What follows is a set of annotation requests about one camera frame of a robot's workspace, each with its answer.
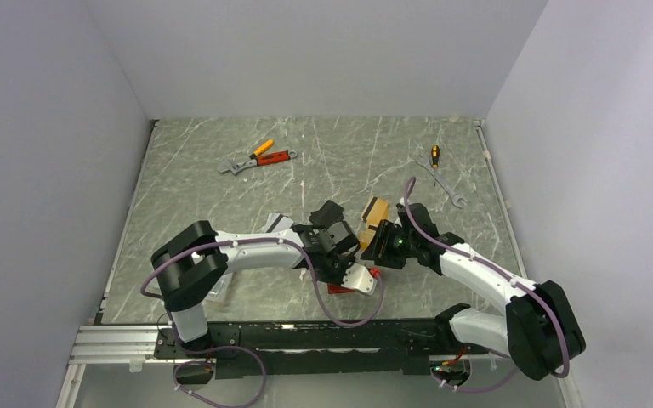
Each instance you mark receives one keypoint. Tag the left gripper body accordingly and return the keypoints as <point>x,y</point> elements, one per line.
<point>334,271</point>

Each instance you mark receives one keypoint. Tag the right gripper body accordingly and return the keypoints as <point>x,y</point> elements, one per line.
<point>400,246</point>

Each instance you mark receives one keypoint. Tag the red leather card holder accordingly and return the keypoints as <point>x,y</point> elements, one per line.
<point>335,289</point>

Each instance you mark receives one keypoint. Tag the silver credit card stack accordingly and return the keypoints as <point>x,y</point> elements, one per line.
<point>277,222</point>

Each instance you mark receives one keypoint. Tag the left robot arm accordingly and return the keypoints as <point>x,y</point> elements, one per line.
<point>191,264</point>

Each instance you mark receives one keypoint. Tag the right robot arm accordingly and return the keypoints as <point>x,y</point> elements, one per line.
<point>534,324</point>

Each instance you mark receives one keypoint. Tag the silver open end wrench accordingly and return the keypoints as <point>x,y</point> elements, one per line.
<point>457,200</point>

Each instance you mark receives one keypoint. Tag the orange black screwdriver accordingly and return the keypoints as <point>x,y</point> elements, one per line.
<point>435,156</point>

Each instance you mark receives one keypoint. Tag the clear plastic screw box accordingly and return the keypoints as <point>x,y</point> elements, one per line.
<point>219,291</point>

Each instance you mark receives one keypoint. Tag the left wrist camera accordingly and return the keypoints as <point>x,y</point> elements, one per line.
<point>360,279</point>

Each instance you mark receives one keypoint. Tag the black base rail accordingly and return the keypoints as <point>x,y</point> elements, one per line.
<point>247,348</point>

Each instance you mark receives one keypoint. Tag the red handled adjustable wrench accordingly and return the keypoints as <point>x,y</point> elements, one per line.
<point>228,166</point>

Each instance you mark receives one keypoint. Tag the aluminium frame rail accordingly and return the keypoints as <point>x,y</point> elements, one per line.
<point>131,345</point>

